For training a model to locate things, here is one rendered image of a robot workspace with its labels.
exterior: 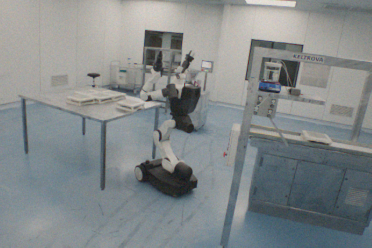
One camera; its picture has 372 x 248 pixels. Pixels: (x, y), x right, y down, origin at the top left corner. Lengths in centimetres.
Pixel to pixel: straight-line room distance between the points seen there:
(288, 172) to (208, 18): 580
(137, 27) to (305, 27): 498
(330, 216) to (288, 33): 534
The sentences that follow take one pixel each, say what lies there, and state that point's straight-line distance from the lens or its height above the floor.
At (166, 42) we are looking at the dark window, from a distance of 814.
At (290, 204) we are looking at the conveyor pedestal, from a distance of 290.
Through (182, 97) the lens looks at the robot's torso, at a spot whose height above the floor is 110.
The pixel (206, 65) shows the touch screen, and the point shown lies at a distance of 515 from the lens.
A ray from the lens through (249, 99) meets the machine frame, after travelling 174.
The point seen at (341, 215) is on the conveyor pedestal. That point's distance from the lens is 305.
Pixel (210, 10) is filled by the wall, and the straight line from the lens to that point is 776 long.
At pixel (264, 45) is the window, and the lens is 742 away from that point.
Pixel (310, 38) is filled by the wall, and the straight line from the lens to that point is 745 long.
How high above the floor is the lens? 162
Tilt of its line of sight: 14 degrees down
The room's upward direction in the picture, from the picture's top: 6 degrees clockwise
